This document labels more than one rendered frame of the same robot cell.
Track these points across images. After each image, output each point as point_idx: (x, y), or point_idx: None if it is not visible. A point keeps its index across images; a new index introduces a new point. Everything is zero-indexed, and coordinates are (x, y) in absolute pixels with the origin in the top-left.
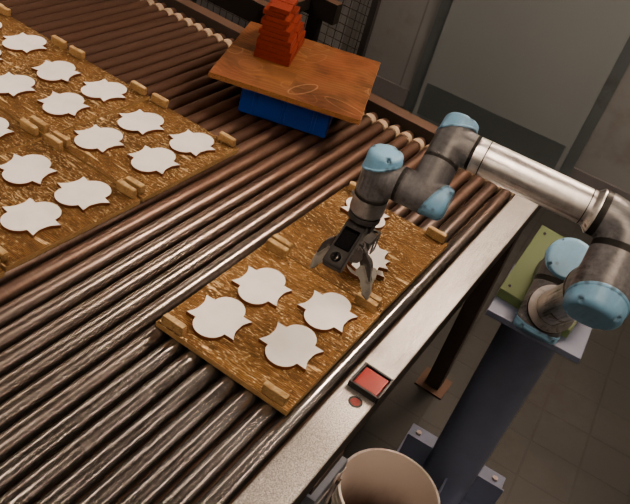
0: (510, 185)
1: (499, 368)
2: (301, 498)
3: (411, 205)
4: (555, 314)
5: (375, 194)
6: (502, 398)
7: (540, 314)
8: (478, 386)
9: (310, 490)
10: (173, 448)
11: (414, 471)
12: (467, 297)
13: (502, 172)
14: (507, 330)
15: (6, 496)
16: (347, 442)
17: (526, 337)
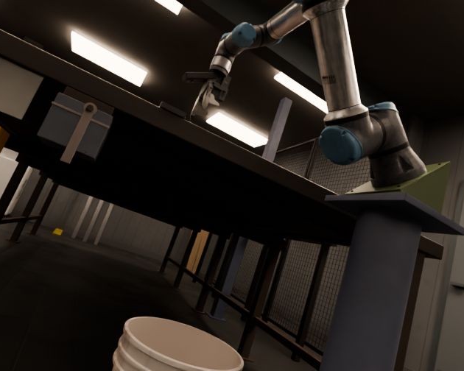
0: (283, 12)
1: (348, 269)
2: (48, 66)
3: (229, 37)
4: (322, 70)
5: (219, 49)
6: (353, 308)
7: (327, 106)
8: (334, 308)
9: (62, 82)
10: None
11: (234, 366)
12: (314, 197)
13: (280, 11)
14: (353, 230)
15: None
16: (118, 100)
17: (364, 219)
